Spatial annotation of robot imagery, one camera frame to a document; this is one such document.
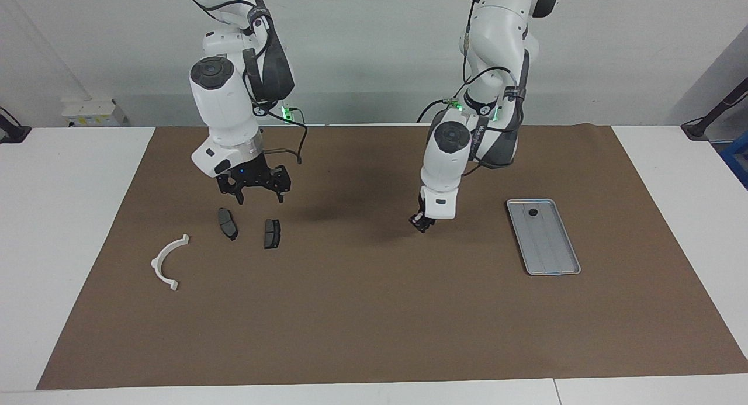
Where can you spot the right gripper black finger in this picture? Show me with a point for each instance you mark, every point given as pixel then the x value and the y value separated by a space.
pixel 239 197
pixel 280 194

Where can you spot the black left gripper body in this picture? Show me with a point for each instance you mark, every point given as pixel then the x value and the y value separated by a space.
pixel 422 207

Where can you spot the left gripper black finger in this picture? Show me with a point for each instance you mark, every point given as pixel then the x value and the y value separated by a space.
pixel 427 228
pixel 414 221

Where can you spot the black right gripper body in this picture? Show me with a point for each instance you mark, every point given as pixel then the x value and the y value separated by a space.
pixel 251 174

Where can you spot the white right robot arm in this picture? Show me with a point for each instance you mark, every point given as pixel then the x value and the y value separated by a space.
pixel 225 107

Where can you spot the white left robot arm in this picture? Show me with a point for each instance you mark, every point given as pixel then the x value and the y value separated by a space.
pixel 497 37

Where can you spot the silver metal tray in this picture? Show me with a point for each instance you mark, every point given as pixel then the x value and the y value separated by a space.
pixel 552 253

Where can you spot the dark grey brake pad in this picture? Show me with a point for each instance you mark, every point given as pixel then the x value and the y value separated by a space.
pixel 272 234
pixel 227 224

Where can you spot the brown table mat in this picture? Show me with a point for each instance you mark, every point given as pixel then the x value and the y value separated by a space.
pixel 374 311

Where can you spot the white background box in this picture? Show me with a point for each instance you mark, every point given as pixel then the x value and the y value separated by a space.
pixel 93 113

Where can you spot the black table clamp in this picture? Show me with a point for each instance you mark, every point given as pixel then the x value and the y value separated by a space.
pixel 14 133

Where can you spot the black stand with pole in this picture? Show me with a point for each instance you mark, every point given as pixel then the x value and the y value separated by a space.
pixel 698 127

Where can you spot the blue crate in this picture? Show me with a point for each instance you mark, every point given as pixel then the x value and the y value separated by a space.
pixel 737 159

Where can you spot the white curved plastic bracket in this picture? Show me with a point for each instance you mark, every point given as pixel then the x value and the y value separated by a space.
pixel 158 265

